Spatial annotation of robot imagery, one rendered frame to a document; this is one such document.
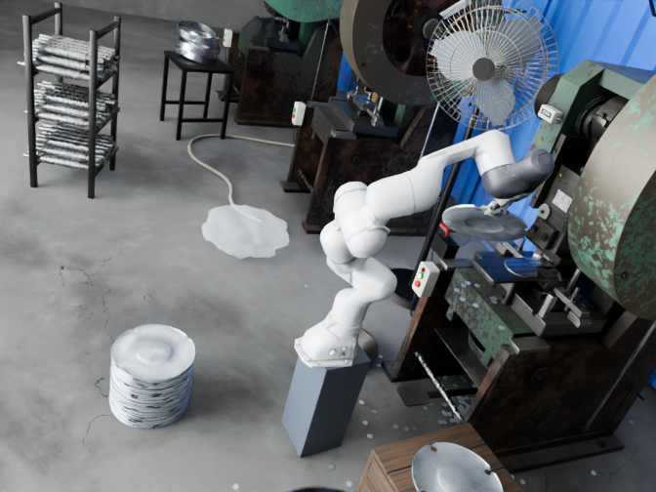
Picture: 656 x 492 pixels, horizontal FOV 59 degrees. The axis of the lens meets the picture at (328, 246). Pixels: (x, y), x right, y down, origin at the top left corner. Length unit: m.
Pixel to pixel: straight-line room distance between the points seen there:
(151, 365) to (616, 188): 1.57
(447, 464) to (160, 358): 1.04
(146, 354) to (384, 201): 1.12
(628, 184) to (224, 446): 1.58
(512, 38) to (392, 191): 1.32
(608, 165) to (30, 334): 2.20
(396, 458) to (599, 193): 0.98
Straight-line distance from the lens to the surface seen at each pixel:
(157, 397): 2.17
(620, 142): 1.61
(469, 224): 2.08
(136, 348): 2.22
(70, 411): 2.36
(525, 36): 2.69
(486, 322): 2.21
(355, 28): 2.97
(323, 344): 1.93
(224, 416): 2.35
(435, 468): 1.95
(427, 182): 1.49
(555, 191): 2.17
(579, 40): 3.90
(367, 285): 1.78
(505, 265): 2.20
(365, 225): 1.48
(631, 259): 1.69
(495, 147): 1.59
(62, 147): 3.63
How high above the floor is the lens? 1.76
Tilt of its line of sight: 30 degrees down
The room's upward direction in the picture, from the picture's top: 15 degrees clockwise
